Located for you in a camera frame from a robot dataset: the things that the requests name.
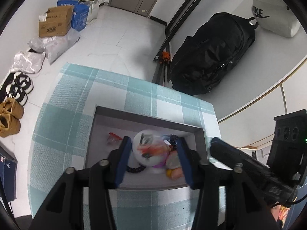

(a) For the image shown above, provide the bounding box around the pink yellow toy figure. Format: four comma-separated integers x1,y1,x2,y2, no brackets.
165,151,184,180

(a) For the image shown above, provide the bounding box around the red toy ring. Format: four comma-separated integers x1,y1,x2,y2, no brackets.
106,132,124,145

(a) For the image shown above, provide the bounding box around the purple ring bracelet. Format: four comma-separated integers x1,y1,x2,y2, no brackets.
151,160,169,169

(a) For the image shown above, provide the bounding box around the white pin badge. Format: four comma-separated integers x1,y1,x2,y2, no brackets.
132,130,170,168

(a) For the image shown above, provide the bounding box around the grey open jewelry box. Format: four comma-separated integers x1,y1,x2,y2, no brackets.
85,106,209,190

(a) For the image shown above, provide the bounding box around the teal plaid tablecloth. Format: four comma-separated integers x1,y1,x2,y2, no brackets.
28,63,220,229

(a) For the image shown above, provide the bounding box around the black backpack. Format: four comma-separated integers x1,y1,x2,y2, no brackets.
169,12,258,96

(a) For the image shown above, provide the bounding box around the black tripod stand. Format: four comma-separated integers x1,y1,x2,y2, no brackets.
152,0,202,85

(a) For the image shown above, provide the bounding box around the blue shopping bag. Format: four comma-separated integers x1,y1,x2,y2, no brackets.
0,146,17,202

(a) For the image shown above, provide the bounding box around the tan boot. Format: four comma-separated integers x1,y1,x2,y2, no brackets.
1,98,24,119
0,113,21,138

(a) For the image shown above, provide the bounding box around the black white sneaker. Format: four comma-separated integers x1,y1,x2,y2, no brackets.
3,84,32,106
12,71,33,94

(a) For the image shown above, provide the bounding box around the grey plastic mailer bag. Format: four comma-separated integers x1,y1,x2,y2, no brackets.
28,28,81,64

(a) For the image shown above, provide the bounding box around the brown cardboard box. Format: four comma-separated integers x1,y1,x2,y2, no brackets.
39,5,74,38

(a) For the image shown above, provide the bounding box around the blue cardboard box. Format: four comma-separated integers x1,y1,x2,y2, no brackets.
57,0,89,32

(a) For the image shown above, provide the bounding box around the cream tote bag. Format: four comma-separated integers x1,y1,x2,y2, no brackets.
77,0,102,25

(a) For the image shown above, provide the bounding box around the white Nike bag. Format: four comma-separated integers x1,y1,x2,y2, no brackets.
252,0,301,38

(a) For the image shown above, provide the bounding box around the black coil hair tie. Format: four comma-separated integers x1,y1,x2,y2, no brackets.
125,163,147,175

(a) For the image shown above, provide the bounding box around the black beaded bracelet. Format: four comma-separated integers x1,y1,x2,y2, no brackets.
168,134,181,152

